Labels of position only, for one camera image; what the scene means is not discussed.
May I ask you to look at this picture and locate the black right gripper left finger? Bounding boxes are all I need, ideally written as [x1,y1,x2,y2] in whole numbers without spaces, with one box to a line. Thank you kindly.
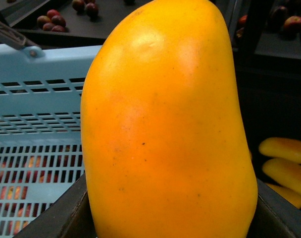
[15,175,97,238]

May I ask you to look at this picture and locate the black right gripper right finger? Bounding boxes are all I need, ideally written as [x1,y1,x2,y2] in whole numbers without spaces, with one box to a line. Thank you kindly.
[247,179,301,238]

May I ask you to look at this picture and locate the yellow mango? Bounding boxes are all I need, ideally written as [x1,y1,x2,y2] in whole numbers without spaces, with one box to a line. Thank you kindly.
[81,0,257,238]
[266,183,301,209]
[258,137,301,164]
[262,158,301,195]

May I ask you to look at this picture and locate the light blue plastic basket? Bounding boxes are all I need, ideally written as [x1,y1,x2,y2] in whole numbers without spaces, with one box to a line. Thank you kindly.
[0,44,99,238]

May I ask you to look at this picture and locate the brown basket handle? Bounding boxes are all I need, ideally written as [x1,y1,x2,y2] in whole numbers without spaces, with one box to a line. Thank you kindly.
[0,21,39,50]

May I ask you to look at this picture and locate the red apple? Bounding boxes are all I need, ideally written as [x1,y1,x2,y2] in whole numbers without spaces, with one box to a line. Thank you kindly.
[283,16,301,35]

